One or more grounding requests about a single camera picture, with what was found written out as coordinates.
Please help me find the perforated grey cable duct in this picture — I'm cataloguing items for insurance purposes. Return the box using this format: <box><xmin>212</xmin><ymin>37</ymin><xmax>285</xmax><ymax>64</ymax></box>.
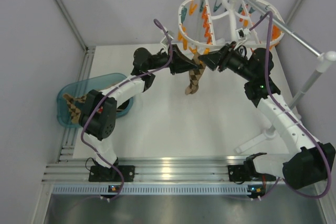
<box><xmin>52</xmin><ymin>184</ymin><xmax>264</xmax><ymax>195</ymax></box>

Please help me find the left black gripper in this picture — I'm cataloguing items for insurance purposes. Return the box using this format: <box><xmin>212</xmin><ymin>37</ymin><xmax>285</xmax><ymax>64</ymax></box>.
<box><xmin>146</xmin><ymin>44</ymin><xmax>198</xmax><ymax>75</ymax></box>

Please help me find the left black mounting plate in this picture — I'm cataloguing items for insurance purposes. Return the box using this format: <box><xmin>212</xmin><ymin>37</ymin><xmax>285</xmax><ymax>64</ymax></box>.
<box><xmin>88</xmin><ymin>165</ymin><xmax>135</xmax><ymax>183</ymax></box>

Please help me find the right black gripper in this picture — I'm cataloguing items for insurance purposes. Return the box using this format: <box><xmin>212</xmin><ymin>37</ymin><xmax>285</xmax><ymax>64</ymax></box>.
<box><xmin>198</xmin><ymin>41</ymin><xmax>255</xmax><ymax>82</ymax></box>

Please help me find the silver hanging rail rod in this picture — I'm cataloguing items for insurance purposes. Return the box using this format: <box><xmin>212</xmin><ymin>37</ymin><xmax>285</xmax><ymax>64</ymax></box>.
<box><xmin>208</xmin><ymin>0</ymin><xmax>336</xmax><ymax>62</ymax></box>

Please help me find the orange clothes peg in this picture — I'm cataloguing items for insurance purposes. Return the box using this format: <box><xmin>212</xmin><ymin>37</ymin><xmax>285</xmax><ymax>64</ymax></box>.
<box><xmin>203</xmin><ymin>48</ymin><xmax>209</xmax><ymax>55</ymax></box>
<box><xmin>177</xmin><ymin>32</ymin><xmax>197</xmax><ymax>54</ymax></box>

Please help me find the black mounting plate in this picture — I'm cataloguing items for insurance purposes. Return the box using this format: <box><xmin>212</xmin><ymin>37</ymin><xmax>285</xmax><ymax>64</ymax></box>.
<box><xmin>227</xmin><ymin>165</ymin><xmax>251</xmax><ymax>184</ymax></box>
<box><xmin>88</xmin><ymin>165</ymin><xmax>135</xmax><ymax>183</ymax></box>

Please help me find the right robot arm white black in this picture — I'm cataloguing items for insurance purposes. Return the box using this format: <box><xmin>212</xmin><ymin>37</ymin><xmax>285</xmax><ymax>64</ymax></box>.
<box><xmin>200</xmin><ymin>43</ymin><xmax>335</xmax><ymax>190</ymax></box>

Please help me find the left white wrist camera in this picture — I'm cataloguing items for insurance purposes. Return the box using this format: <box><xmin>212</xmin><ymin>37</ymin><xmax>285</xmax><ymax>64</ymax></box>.
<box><xmin>160</xmin><ymin>30</ymin><xmax>175</xmax><ymax>52</ymax></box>

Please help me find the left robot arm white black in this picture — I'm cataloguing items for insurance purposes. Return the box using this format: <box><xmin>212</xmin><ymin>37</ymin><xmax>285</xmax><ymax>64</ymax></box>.
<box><xmin>79</xmin><ymin>44</ymin><xmax>199</xmax><ymax>180</ymax></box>

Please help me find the aluminium rail frame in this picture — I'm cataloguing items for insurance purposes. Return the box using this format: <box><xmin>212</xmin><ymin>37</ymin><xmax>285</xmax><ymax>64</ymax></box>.
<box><xmin>42</xmin><ymin>44</ymin><xmax>271</xmax><ymax>183</ymax></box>

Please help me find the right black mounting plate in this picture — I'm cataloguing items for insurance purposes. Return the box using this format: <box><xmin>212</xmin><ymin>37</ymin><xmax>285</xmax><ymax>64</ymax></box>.
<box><xmin>227</xmin><ymin>165</ymin><xmax>251</xmax><ymax>184</ymax></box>

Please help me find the teal plastic basket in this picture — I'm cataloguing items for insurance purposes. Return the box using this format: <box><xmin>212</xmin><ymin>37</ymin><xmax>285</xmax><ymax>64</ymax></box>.
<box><xmin>57</xmin><ymin>73</ymin><xmax>127</xmax><ymax>128</ymax></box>

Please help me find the white rack base foot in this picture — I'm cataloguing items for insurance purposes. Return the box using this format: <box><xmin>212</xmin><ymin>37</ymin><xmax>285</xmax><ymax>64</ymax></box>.
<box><xmin>234</xmin><ymin>126</ymin><xmax>276</xmax><ymax>154</ymax></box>

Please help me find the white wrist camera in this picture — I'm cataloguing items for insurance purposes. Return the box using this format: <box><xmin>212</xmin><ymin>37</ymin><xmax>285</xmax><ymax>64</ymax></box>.
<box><xmin>235</xmin><ymin>28</ymin><xmax>251</xmax><ymax>47</ymax></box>
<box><xmin>160</xmin><ymin>30</ymin><xmax>175</xmax><ymax>52</ymax></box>

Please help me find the brown checkered sock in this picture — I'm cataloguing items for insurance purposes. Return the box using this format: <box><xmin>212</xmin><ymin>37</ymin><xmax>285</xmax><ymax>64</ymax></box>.
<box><xmin>185</xmin><ymin>52</ymin><xmax>206</xmax><ymax>95</ymax></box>
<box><xmin>62</xmin><ymin>93</ymin><xmax>87</xmax><ymax>124</ymax></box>

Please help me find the white round clip hanger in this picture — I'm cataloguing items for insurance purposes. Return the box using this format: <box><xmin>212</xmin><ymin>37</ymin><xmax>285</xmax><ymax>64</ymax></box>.
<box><xmin>177</xmin><ymin>0</ymin><xmax>284</xmax><ymax>54</ymax></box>

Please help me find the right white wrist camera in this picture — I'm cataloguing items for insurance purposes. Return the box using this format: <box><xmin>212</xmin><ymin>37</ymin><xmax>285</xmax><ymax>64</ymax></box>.
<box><xmin>235</xmin><ymin>28</ymin><xmax>251</xmax><ymax>47</ymax></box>

